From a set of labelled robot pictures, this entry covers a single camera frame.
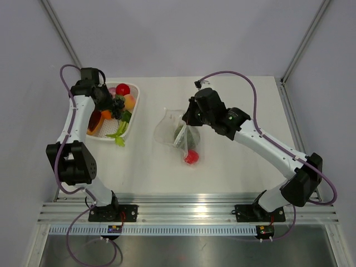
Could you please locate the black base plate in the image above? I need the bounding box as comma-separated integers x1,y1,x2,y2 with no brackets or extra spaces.
88,204,138,223
231,204,286,223

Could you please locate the red apple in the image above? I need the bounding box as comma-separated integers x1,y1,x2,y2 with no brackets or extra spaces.
184,150,200,165

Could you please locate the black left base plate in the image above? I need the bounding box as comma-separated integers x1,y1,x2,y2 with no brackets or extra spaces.
88,204,138,223

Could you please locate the purple onion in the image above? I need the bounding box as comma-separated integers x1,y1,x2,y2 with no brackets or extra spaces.
108,87,116,97

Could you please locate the left aluminium frame post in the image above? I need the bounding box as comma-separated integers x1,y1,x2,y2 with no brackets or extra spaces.
38,0,82,68

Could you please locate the green lettuce leaf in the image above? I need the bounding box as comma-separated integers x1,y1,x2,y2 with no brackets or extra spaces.
106,110,132,147

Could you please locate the peach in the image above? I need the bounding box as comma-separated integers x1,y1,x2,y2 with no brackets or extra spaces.
124,94,136,110

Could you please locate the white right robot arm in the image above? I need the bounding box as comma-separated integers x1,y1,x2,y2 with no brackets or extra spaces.
182,88,323,220

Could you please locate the red tomato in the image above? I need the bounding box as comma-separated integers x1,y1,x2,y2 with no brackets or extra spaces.
115,83,131,96

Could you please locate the right aluminium side rail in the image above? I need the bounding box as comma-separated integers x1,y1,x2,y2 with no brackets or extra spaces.
274,76,325,202

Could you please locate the white slotted cable duct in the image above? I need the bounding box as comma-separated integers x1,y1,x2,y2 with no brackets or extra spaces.
49,224,257,236

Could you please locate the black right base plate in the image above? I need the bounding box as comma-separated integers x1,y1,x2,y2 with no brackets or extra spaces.
231,204,286,223

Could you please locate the clear zip top bag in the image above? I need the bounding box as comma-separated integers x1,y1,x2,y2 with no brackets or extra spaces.
153,107,202,166

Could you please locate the dark red long pepper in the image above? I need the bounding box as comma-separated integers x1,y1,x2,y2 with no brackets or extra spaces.
87,110,104,136

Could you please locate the green netted melon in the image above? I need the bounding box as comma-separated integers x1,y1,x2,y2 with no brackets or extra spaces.
174,125,200,150

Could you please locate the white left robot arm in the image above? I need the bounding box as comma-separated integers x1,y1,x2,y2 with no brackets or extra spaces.
46,67,124,221

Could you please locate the white perforated basket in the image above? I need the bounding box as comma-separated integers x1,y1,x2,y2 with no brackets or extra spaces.
86,81,140,142

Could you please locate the aluminium front rail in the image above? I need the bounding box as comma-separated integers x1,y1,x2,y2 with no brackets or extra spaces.
37,193,339,225

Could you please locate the right aluminium frame post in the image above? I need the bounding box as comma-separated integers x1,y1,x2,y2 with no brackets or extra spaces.
280,0,333,86

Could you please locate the dark grape bunch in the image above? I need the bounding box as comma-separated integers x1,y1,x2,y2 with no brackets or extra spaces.
111,95,125,120

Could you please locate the aluminium frame post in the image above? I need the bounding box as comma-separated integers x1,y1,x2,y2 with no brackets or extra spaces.
38,0,82,68
280,0,333,86

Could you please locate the orange tangerine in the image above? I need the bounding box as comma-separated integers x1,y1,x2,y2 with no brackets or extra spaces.
101,110,112,120

